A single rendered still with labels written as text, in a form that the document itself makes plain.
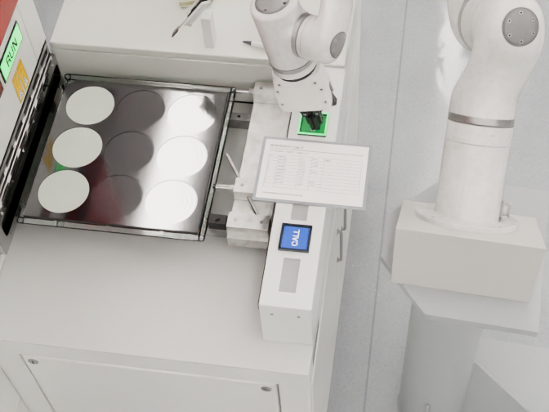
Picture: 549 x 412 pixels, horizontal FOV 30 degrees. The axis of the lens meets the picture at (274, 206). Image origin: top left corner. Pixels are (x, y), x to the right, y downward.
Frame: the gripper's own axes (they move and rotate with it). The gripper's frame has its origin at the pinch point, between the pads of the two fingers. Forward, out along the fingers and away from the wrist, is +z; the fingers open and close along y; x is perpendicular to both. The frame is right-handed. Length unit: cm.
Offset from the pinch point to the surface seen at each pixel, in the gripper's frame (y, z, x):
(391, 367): -1, 100, -5
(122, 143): -39.6, 0.2, -4.1
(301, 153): -2.1, 1.6, -7.2
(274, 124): -11.0, 8.2, 5.4
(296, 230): -0.7, 1.7, -24.6
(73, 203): -45.5, -1.2, -19.3
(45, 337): -48, 6, -44
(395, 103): -7, 99, 85
